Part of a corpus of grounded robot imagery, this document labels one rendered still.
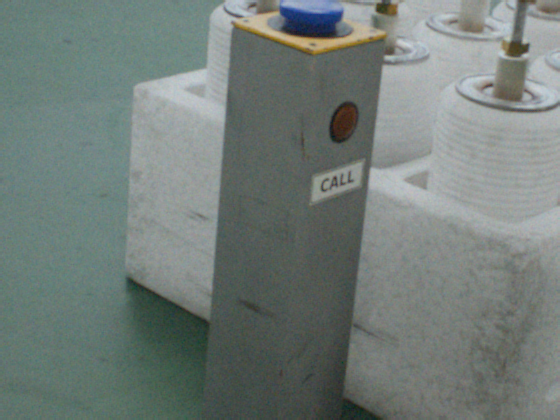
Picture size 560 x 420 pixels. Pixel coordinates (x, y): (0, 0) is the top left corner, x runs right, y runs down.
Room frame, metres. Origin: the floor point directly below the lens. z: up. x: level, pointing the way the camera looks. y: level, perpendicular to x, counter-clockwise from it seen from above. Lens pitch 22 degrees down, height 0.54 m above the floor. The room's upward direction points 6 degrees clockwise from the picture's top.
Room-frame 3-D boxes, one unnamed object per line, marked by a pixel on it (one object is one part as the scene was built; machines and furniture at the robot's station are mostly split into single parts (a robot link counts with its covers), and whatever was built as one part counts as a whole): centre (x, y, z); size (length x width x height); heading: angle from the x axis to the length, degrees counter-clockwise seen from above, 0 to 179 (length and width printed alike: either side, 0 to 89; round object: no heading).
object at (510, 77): (0.89, -0.11, 0.26); 0.02 x 0.02 x 0.03
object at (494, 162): (0.89, -0.11, 0.16); 0.10 x 0.10 x 0.18
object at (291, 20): (0.79, 0.03, 0.32); 0.04 x 0.04 x 0.02
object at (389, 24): (0.97, -0.02, 0.26); 0.02 x 0.02 x 0.03
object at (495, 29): (1.06, -0.10, 0.25); 0.08 x 0.08 x 0.01
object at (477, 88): (0.89, -0.11, 0.25); 0.08 x 0.08 x 0.01
